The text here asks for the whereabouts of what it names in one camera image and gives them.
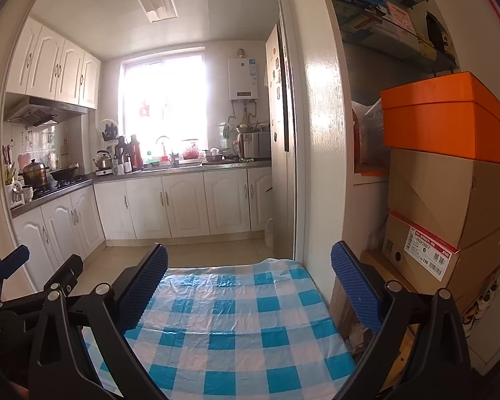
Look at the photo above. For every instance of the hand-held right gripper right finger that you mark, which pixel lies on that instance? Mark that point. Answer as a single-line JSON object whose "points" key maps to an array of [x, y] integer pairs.
{"points": [[356, 283]]}

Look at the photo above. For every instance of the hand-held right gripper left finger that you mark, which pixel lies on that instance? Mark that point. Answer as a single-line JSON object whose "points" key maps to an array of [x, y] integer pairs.
{"points": [[143, 283]]}

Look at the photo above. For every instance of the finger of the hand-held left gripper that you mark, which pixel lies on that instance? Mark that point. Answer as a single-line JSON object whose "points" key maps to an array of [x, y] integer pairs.
{"points": [[68, 271], [16, 256]]}

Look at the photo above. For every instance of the white utensil holder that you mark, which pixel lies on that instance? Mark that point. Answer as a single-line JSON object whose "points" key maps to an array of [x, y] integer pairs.
{"points": [[9, 175]]}

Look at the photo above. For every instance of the copper cooking pot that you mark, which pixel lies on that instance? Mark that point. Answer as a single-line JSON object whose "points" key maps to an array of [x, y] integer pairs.
{"points": [[35, 173]]}

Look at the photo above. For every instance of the white lower kitchen cabinets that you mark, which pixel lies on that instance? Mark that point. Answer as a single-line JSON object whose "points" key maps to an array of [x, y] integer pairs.
{"points": [[183, 204]]}

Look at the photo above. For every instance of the white kitchen cabinets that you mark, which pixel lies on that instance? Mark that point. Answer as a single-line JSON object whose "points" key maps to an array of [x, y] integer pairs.
{"points": [[183, 204], [54, 62]]}

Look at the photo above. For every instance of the black wok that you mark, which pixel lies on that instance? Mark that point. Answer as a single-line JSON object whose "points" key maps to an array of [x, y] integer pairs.
{"points": [[64, 173]]}

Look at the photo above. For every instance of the blue checked tablecloth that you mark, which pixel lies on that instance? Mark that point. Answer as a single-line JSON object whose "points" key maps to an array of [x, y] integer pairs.
{"points": [[241, 321]]}

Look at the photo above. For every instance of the steel kettle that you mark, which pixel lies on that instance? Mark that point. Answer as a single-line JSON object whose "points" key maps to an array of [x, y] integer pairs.
{"points": [[103, 161]]}

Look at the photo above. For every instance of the large brown cardboard box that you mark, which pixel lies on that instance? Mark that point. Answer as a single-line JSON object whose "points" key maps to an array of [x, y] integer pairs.
{"points": [[433, 191]]}

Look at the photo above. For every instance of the white sneaker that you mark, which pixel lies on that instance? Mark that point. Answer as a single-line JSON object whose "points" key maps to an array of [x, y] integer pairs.
{"points": [[481, 300]]}

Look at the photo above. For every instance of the red thermos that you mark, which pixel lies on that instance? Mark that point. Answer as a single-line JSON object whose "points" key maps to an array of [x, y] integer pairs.
{"points": [[136, 152]]}

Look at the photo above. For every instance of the red basket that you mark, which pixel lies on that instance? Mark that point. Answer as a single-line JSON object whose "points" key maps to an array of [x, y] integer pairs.
{"points": [[190, 149]]}

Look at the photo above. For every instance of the steel range hood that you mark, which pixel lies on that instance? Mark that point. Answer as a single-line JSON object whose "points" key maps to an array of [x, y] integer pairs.
{"points": [[37, 112]]}

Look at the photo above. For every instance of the clear plastic bag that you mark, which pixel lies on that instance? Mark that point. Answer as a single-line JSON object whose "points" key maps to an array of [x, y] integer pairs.
{"points": [[368, 133]]}

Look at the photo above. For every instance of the white refrigerator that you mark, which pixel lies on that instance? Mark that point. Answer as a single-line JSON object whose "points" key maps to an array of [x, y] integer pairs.
{"points": [[277, 133]]}

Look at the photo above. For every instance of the silver toaster oven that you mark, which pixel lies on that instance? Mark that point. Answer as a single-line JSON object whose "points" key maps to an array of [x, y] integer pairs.
{"points": [[254, 146]]}

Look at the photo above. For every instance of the orange box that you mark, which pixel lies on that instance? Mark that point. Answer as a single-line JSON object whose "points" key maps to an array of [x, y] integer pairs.
{"points": [[441, 121]]}

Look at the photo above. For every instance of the kitchen window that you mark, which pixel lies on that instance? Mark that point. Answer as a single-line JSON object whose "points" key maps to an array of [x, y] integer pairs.
{"points": [[166, 100]]}

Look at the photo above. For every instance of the white upper kitchen cabinets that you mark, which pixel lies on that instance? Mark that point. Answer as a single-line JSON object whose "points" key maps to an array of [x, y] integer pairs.
{"points": [[54, 62]]}

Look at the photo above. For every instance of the white water heater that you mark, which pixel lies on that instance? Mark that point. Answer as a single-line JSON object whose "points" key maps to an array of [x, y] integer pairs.
{"points": [[242, 79]]}

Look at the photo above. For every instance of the ceiling light panel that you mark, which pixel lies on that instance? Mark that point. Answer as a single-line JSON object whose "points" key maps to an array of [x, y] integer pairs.
{"points": [[156, 2]]}

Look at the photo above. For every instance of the round wall plate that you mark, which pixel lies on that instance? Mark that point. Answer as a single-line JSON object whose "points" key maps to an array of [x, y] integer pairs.
{"points": [[108, 130]]}

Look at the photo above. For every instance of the glass wall shelves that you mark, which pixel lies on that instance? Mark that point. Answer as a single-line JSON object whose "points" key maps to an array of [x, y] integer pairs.
{"points": [[379, 29]]}

